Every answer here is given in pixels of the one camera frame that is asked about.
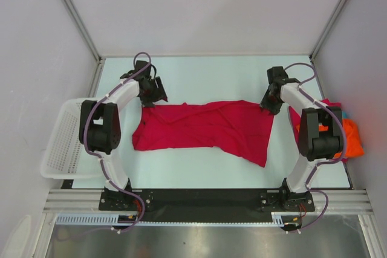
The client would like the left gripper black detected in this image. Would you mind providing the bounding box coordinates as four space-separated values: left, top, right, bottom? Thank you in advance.
139 77 167 108

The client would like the crimson red t shirt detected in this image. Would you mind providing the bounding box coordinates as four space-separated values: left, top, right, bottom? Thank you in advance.
132 100 274 167

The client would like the white perforated plastic basket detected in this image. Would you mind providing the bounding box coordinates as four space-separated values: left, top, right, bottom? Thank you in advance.
40 98 102 179

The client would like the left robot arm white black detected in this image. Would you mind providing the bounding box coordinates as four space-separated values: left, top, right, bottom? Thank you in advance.
79 58 167 211

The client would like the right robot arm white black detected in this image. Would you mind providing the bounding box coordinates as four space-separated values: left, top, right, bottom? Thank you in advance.
260 66 347 211

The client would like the folded magenta t shirt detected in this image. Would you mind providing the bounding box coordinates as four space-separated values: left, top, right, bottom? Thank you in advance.
288 98 342 144

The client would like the folded teal t shirt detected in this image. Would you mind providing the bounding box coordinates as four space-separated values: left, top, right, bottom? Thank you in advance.
342 111 349 119

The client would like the folded orange t shirt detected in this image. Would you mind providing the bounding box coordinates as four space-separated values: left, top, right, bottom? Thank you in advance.
295 118 365 159

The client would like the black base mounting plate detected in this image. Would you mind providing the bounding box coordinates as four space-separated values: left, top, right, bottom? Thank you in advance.
99 189 315 224

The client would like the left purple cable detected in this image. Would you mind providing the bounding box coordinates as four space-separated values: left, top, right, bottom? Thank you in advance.
83 51 152 235

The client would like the white slotted cable duct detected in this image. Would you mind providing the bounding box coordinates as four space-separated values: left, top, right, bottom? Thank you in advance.
56 213 284 227

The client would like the aluminium extrusion rail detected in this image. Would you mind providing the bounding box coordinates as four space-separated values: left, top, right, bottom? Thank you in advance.
43 189 374 215

